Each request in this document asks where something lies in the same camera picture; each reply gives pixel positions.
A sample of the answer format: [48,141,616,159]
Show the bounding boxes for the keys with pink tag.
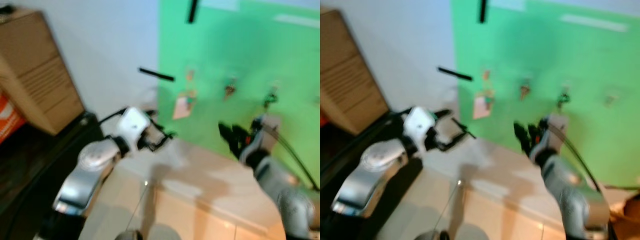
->
[172,69,199,121]
[472,69,496,121]

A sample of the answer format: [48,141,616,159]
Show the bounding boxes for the keys with brown fob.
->
[223,77,239,102]
[518,77,534,102]

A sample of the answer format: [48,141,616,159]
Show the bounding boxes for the keys with green fob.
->
[263,82,281,111]
[555,82,572,111]

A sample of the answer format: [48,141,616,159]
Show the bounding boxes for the pale small key bunch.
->
[602,89,619,108]

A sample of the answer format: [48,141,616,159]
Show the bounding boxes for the black side table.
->
[0,112,107,240]
[320,111,417,240]

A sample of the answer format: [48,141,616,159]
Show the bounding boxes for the grey robot leg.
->
[114,229,144,240]
[414,229,452,240]

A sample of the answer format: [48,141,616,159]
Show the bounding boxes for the brown cardboard box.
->
[0,7,86,136]
[320,10,390,136]

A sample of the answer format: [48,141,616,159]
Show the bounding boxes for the brown wooden furniture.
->
[603,184,640,240]

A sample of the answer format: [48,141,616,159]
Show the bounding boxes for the wide white tape patch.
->
[490,0,527,12]
[200,0,242,12]

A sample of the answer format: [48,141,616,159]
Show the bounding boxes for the long white tape strip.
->
[274,13,321,29]
[559,13,629,33]

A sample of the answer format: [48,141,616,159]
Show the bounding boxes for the orange printed package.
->
[0,92,27,145]

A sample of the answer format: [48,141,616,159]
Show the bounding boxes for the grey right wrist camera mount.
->
[247,114,282,153]
[537,113,569,152]

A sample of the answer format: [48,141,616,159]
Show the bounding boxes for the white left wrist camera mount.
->
[403,105,439,147]
[115,105,154,147]

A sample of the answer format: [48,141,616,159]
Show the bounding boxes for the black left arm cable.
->
[97,106,130,127]
[384,106,417,125]

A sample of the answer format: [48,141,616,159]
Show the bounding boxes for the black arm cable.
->
[97,106,130,127]
[258,119,321,192]
[384,106,417,125]
[548,121,605,195]

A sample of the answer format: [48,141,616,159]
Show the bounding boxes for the long black wall strip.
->
[138,67,176,82]
[437,66,474,82]

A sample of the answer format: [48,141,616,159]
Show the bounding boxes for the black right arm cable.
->
[258,119,321,192]
[548,121,605,195]

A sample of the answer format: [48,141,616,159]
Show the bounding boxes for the thin grey cord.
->
[432,181,462,232]
[124,181,149,232]

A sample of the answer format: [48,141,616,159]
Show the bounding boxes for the green wall board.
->
[450,0,640,190]
[157,0,321,190]

